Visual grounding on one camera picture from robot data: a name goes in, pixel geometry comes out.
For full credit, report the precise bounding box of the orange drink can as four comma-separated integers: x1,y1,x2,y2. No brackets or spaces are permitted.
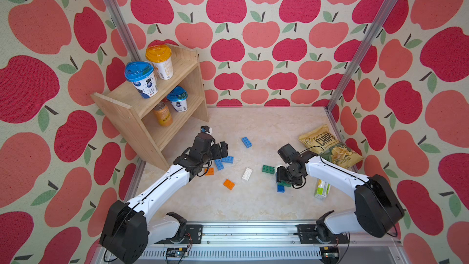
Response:
153,102,173,127

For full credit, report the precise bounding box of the blue lid yogurt cup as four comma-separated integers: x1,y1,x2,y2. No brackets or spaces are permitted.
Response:
125,61,158,99

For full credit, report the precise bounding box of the orange lid yogurt cup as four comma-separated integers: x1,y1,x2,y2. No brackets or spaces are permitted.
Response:
145,45,174,80

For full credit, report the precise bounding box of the green lego brick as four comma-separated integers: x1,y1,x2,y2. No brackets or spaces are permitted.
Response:
261,165,276,175

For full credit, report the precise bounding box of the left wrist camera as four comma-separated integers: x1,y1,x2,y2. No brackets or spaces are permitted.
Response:
200,125,213,135

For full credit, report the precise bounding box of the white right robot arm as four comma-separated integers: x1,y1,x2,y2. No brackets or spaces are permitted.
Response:
276,144,405,243

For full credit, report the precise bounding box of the green white juice carton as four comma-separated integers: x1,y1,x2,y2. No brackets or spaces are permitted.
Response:
314,179,330,200

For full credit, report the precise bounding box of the right aluminium frame post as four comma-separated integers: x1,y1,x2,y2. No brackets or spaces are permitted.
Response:
325,0,398,114

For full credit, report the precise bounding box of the left aluminium frame post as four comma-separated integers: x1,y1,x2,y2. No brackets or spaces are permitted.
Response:
103,0,142,61

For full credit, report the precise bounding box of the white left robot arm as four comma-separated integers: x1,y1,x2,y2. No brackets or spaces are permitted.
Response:
100,140,228,264

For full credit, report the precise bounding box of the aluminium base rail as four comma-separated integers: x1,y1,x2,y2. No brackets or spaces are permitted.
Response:
95,219,407,264

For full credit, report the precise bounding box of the dark blue lego brick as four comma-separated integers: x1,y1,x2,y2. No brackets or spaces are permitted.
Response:
277,185,285,193

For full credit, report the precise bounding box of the white lego brick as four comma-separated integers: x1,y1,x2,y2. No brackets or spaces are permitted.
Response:
242,167,253,181

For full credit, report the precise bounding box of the light blue lego brick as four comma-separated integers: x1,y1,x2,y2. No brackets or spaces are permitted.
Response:
214,160,224,171
241,137,252,149
221,156,234,164

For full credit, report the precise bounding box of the aluminium frame post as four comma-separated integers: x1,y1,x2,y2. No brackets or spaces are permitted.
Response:
325,0,398,114
103,0,142,61

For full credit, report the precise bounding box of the small orange lego brick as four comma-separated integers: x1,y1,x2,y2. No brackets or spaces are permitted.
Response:
205,167,214,176

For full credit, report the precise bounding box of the small blue lid cup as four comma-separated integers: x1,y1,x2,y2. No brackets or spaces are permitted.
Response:
166,86,188,112

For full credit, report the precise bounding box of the wooden shelf unit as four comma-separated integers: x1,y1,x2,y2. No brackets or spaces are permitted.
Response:
91,45,210,170

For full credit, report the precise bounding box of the yellow chips bag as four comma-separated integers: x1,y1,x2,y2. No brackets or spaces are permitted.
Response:
299,124,363,169

